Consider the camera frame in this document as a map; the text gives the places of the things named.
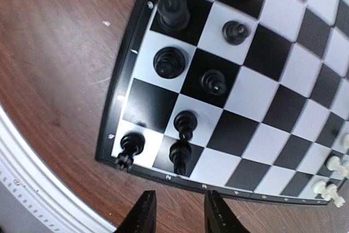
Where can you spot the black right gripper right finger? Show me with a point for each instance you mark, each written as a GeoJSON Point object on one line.
{"type": "Point", "coordinates": [218, 217]}

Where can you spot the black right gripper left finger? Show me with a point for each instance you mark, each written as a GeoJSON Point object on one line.
{"type": "Point", "coordinates": [143, 216]}

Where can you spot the black corner chess piece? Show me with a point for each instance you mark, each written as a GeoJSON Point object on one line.
{"type": "Point", "coordinates": [132, 144]}

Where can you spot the black chess piece fourteenth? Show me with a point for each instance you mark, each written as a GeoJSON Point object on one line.
{"type": "Point", "coordinates": [180, 155]}

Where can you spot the black pawn fifteenth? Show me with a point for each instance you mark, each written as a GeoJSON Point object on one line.
{"type": "Point", "coordinates": [185, 123]}

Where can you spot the black pawn twelfth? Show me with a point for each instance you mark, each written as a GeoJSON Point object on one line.
{"type": "Point", "coordinates": [235, 32]}

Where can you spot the black pawn thirteenth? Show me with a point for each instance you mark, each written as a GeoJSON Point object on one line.
{"type": "Point", "coordinates": [213, 82]}

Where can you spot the white pawn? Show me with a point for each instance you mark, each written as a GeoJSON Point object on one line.
{"type": "Point", "coordinates": [334, 163]}
{"type": "Point", "coordinates": [328, 192]}

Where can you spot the black white chessboard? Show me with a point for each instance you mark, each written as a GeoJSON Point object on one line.
{"type": "Point", "coordinates": [284, 112]}

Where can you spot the aluminium front rail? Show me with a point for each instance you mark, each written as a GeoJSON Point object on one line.
{"type": "Point", "coordinates": [39, 190]}

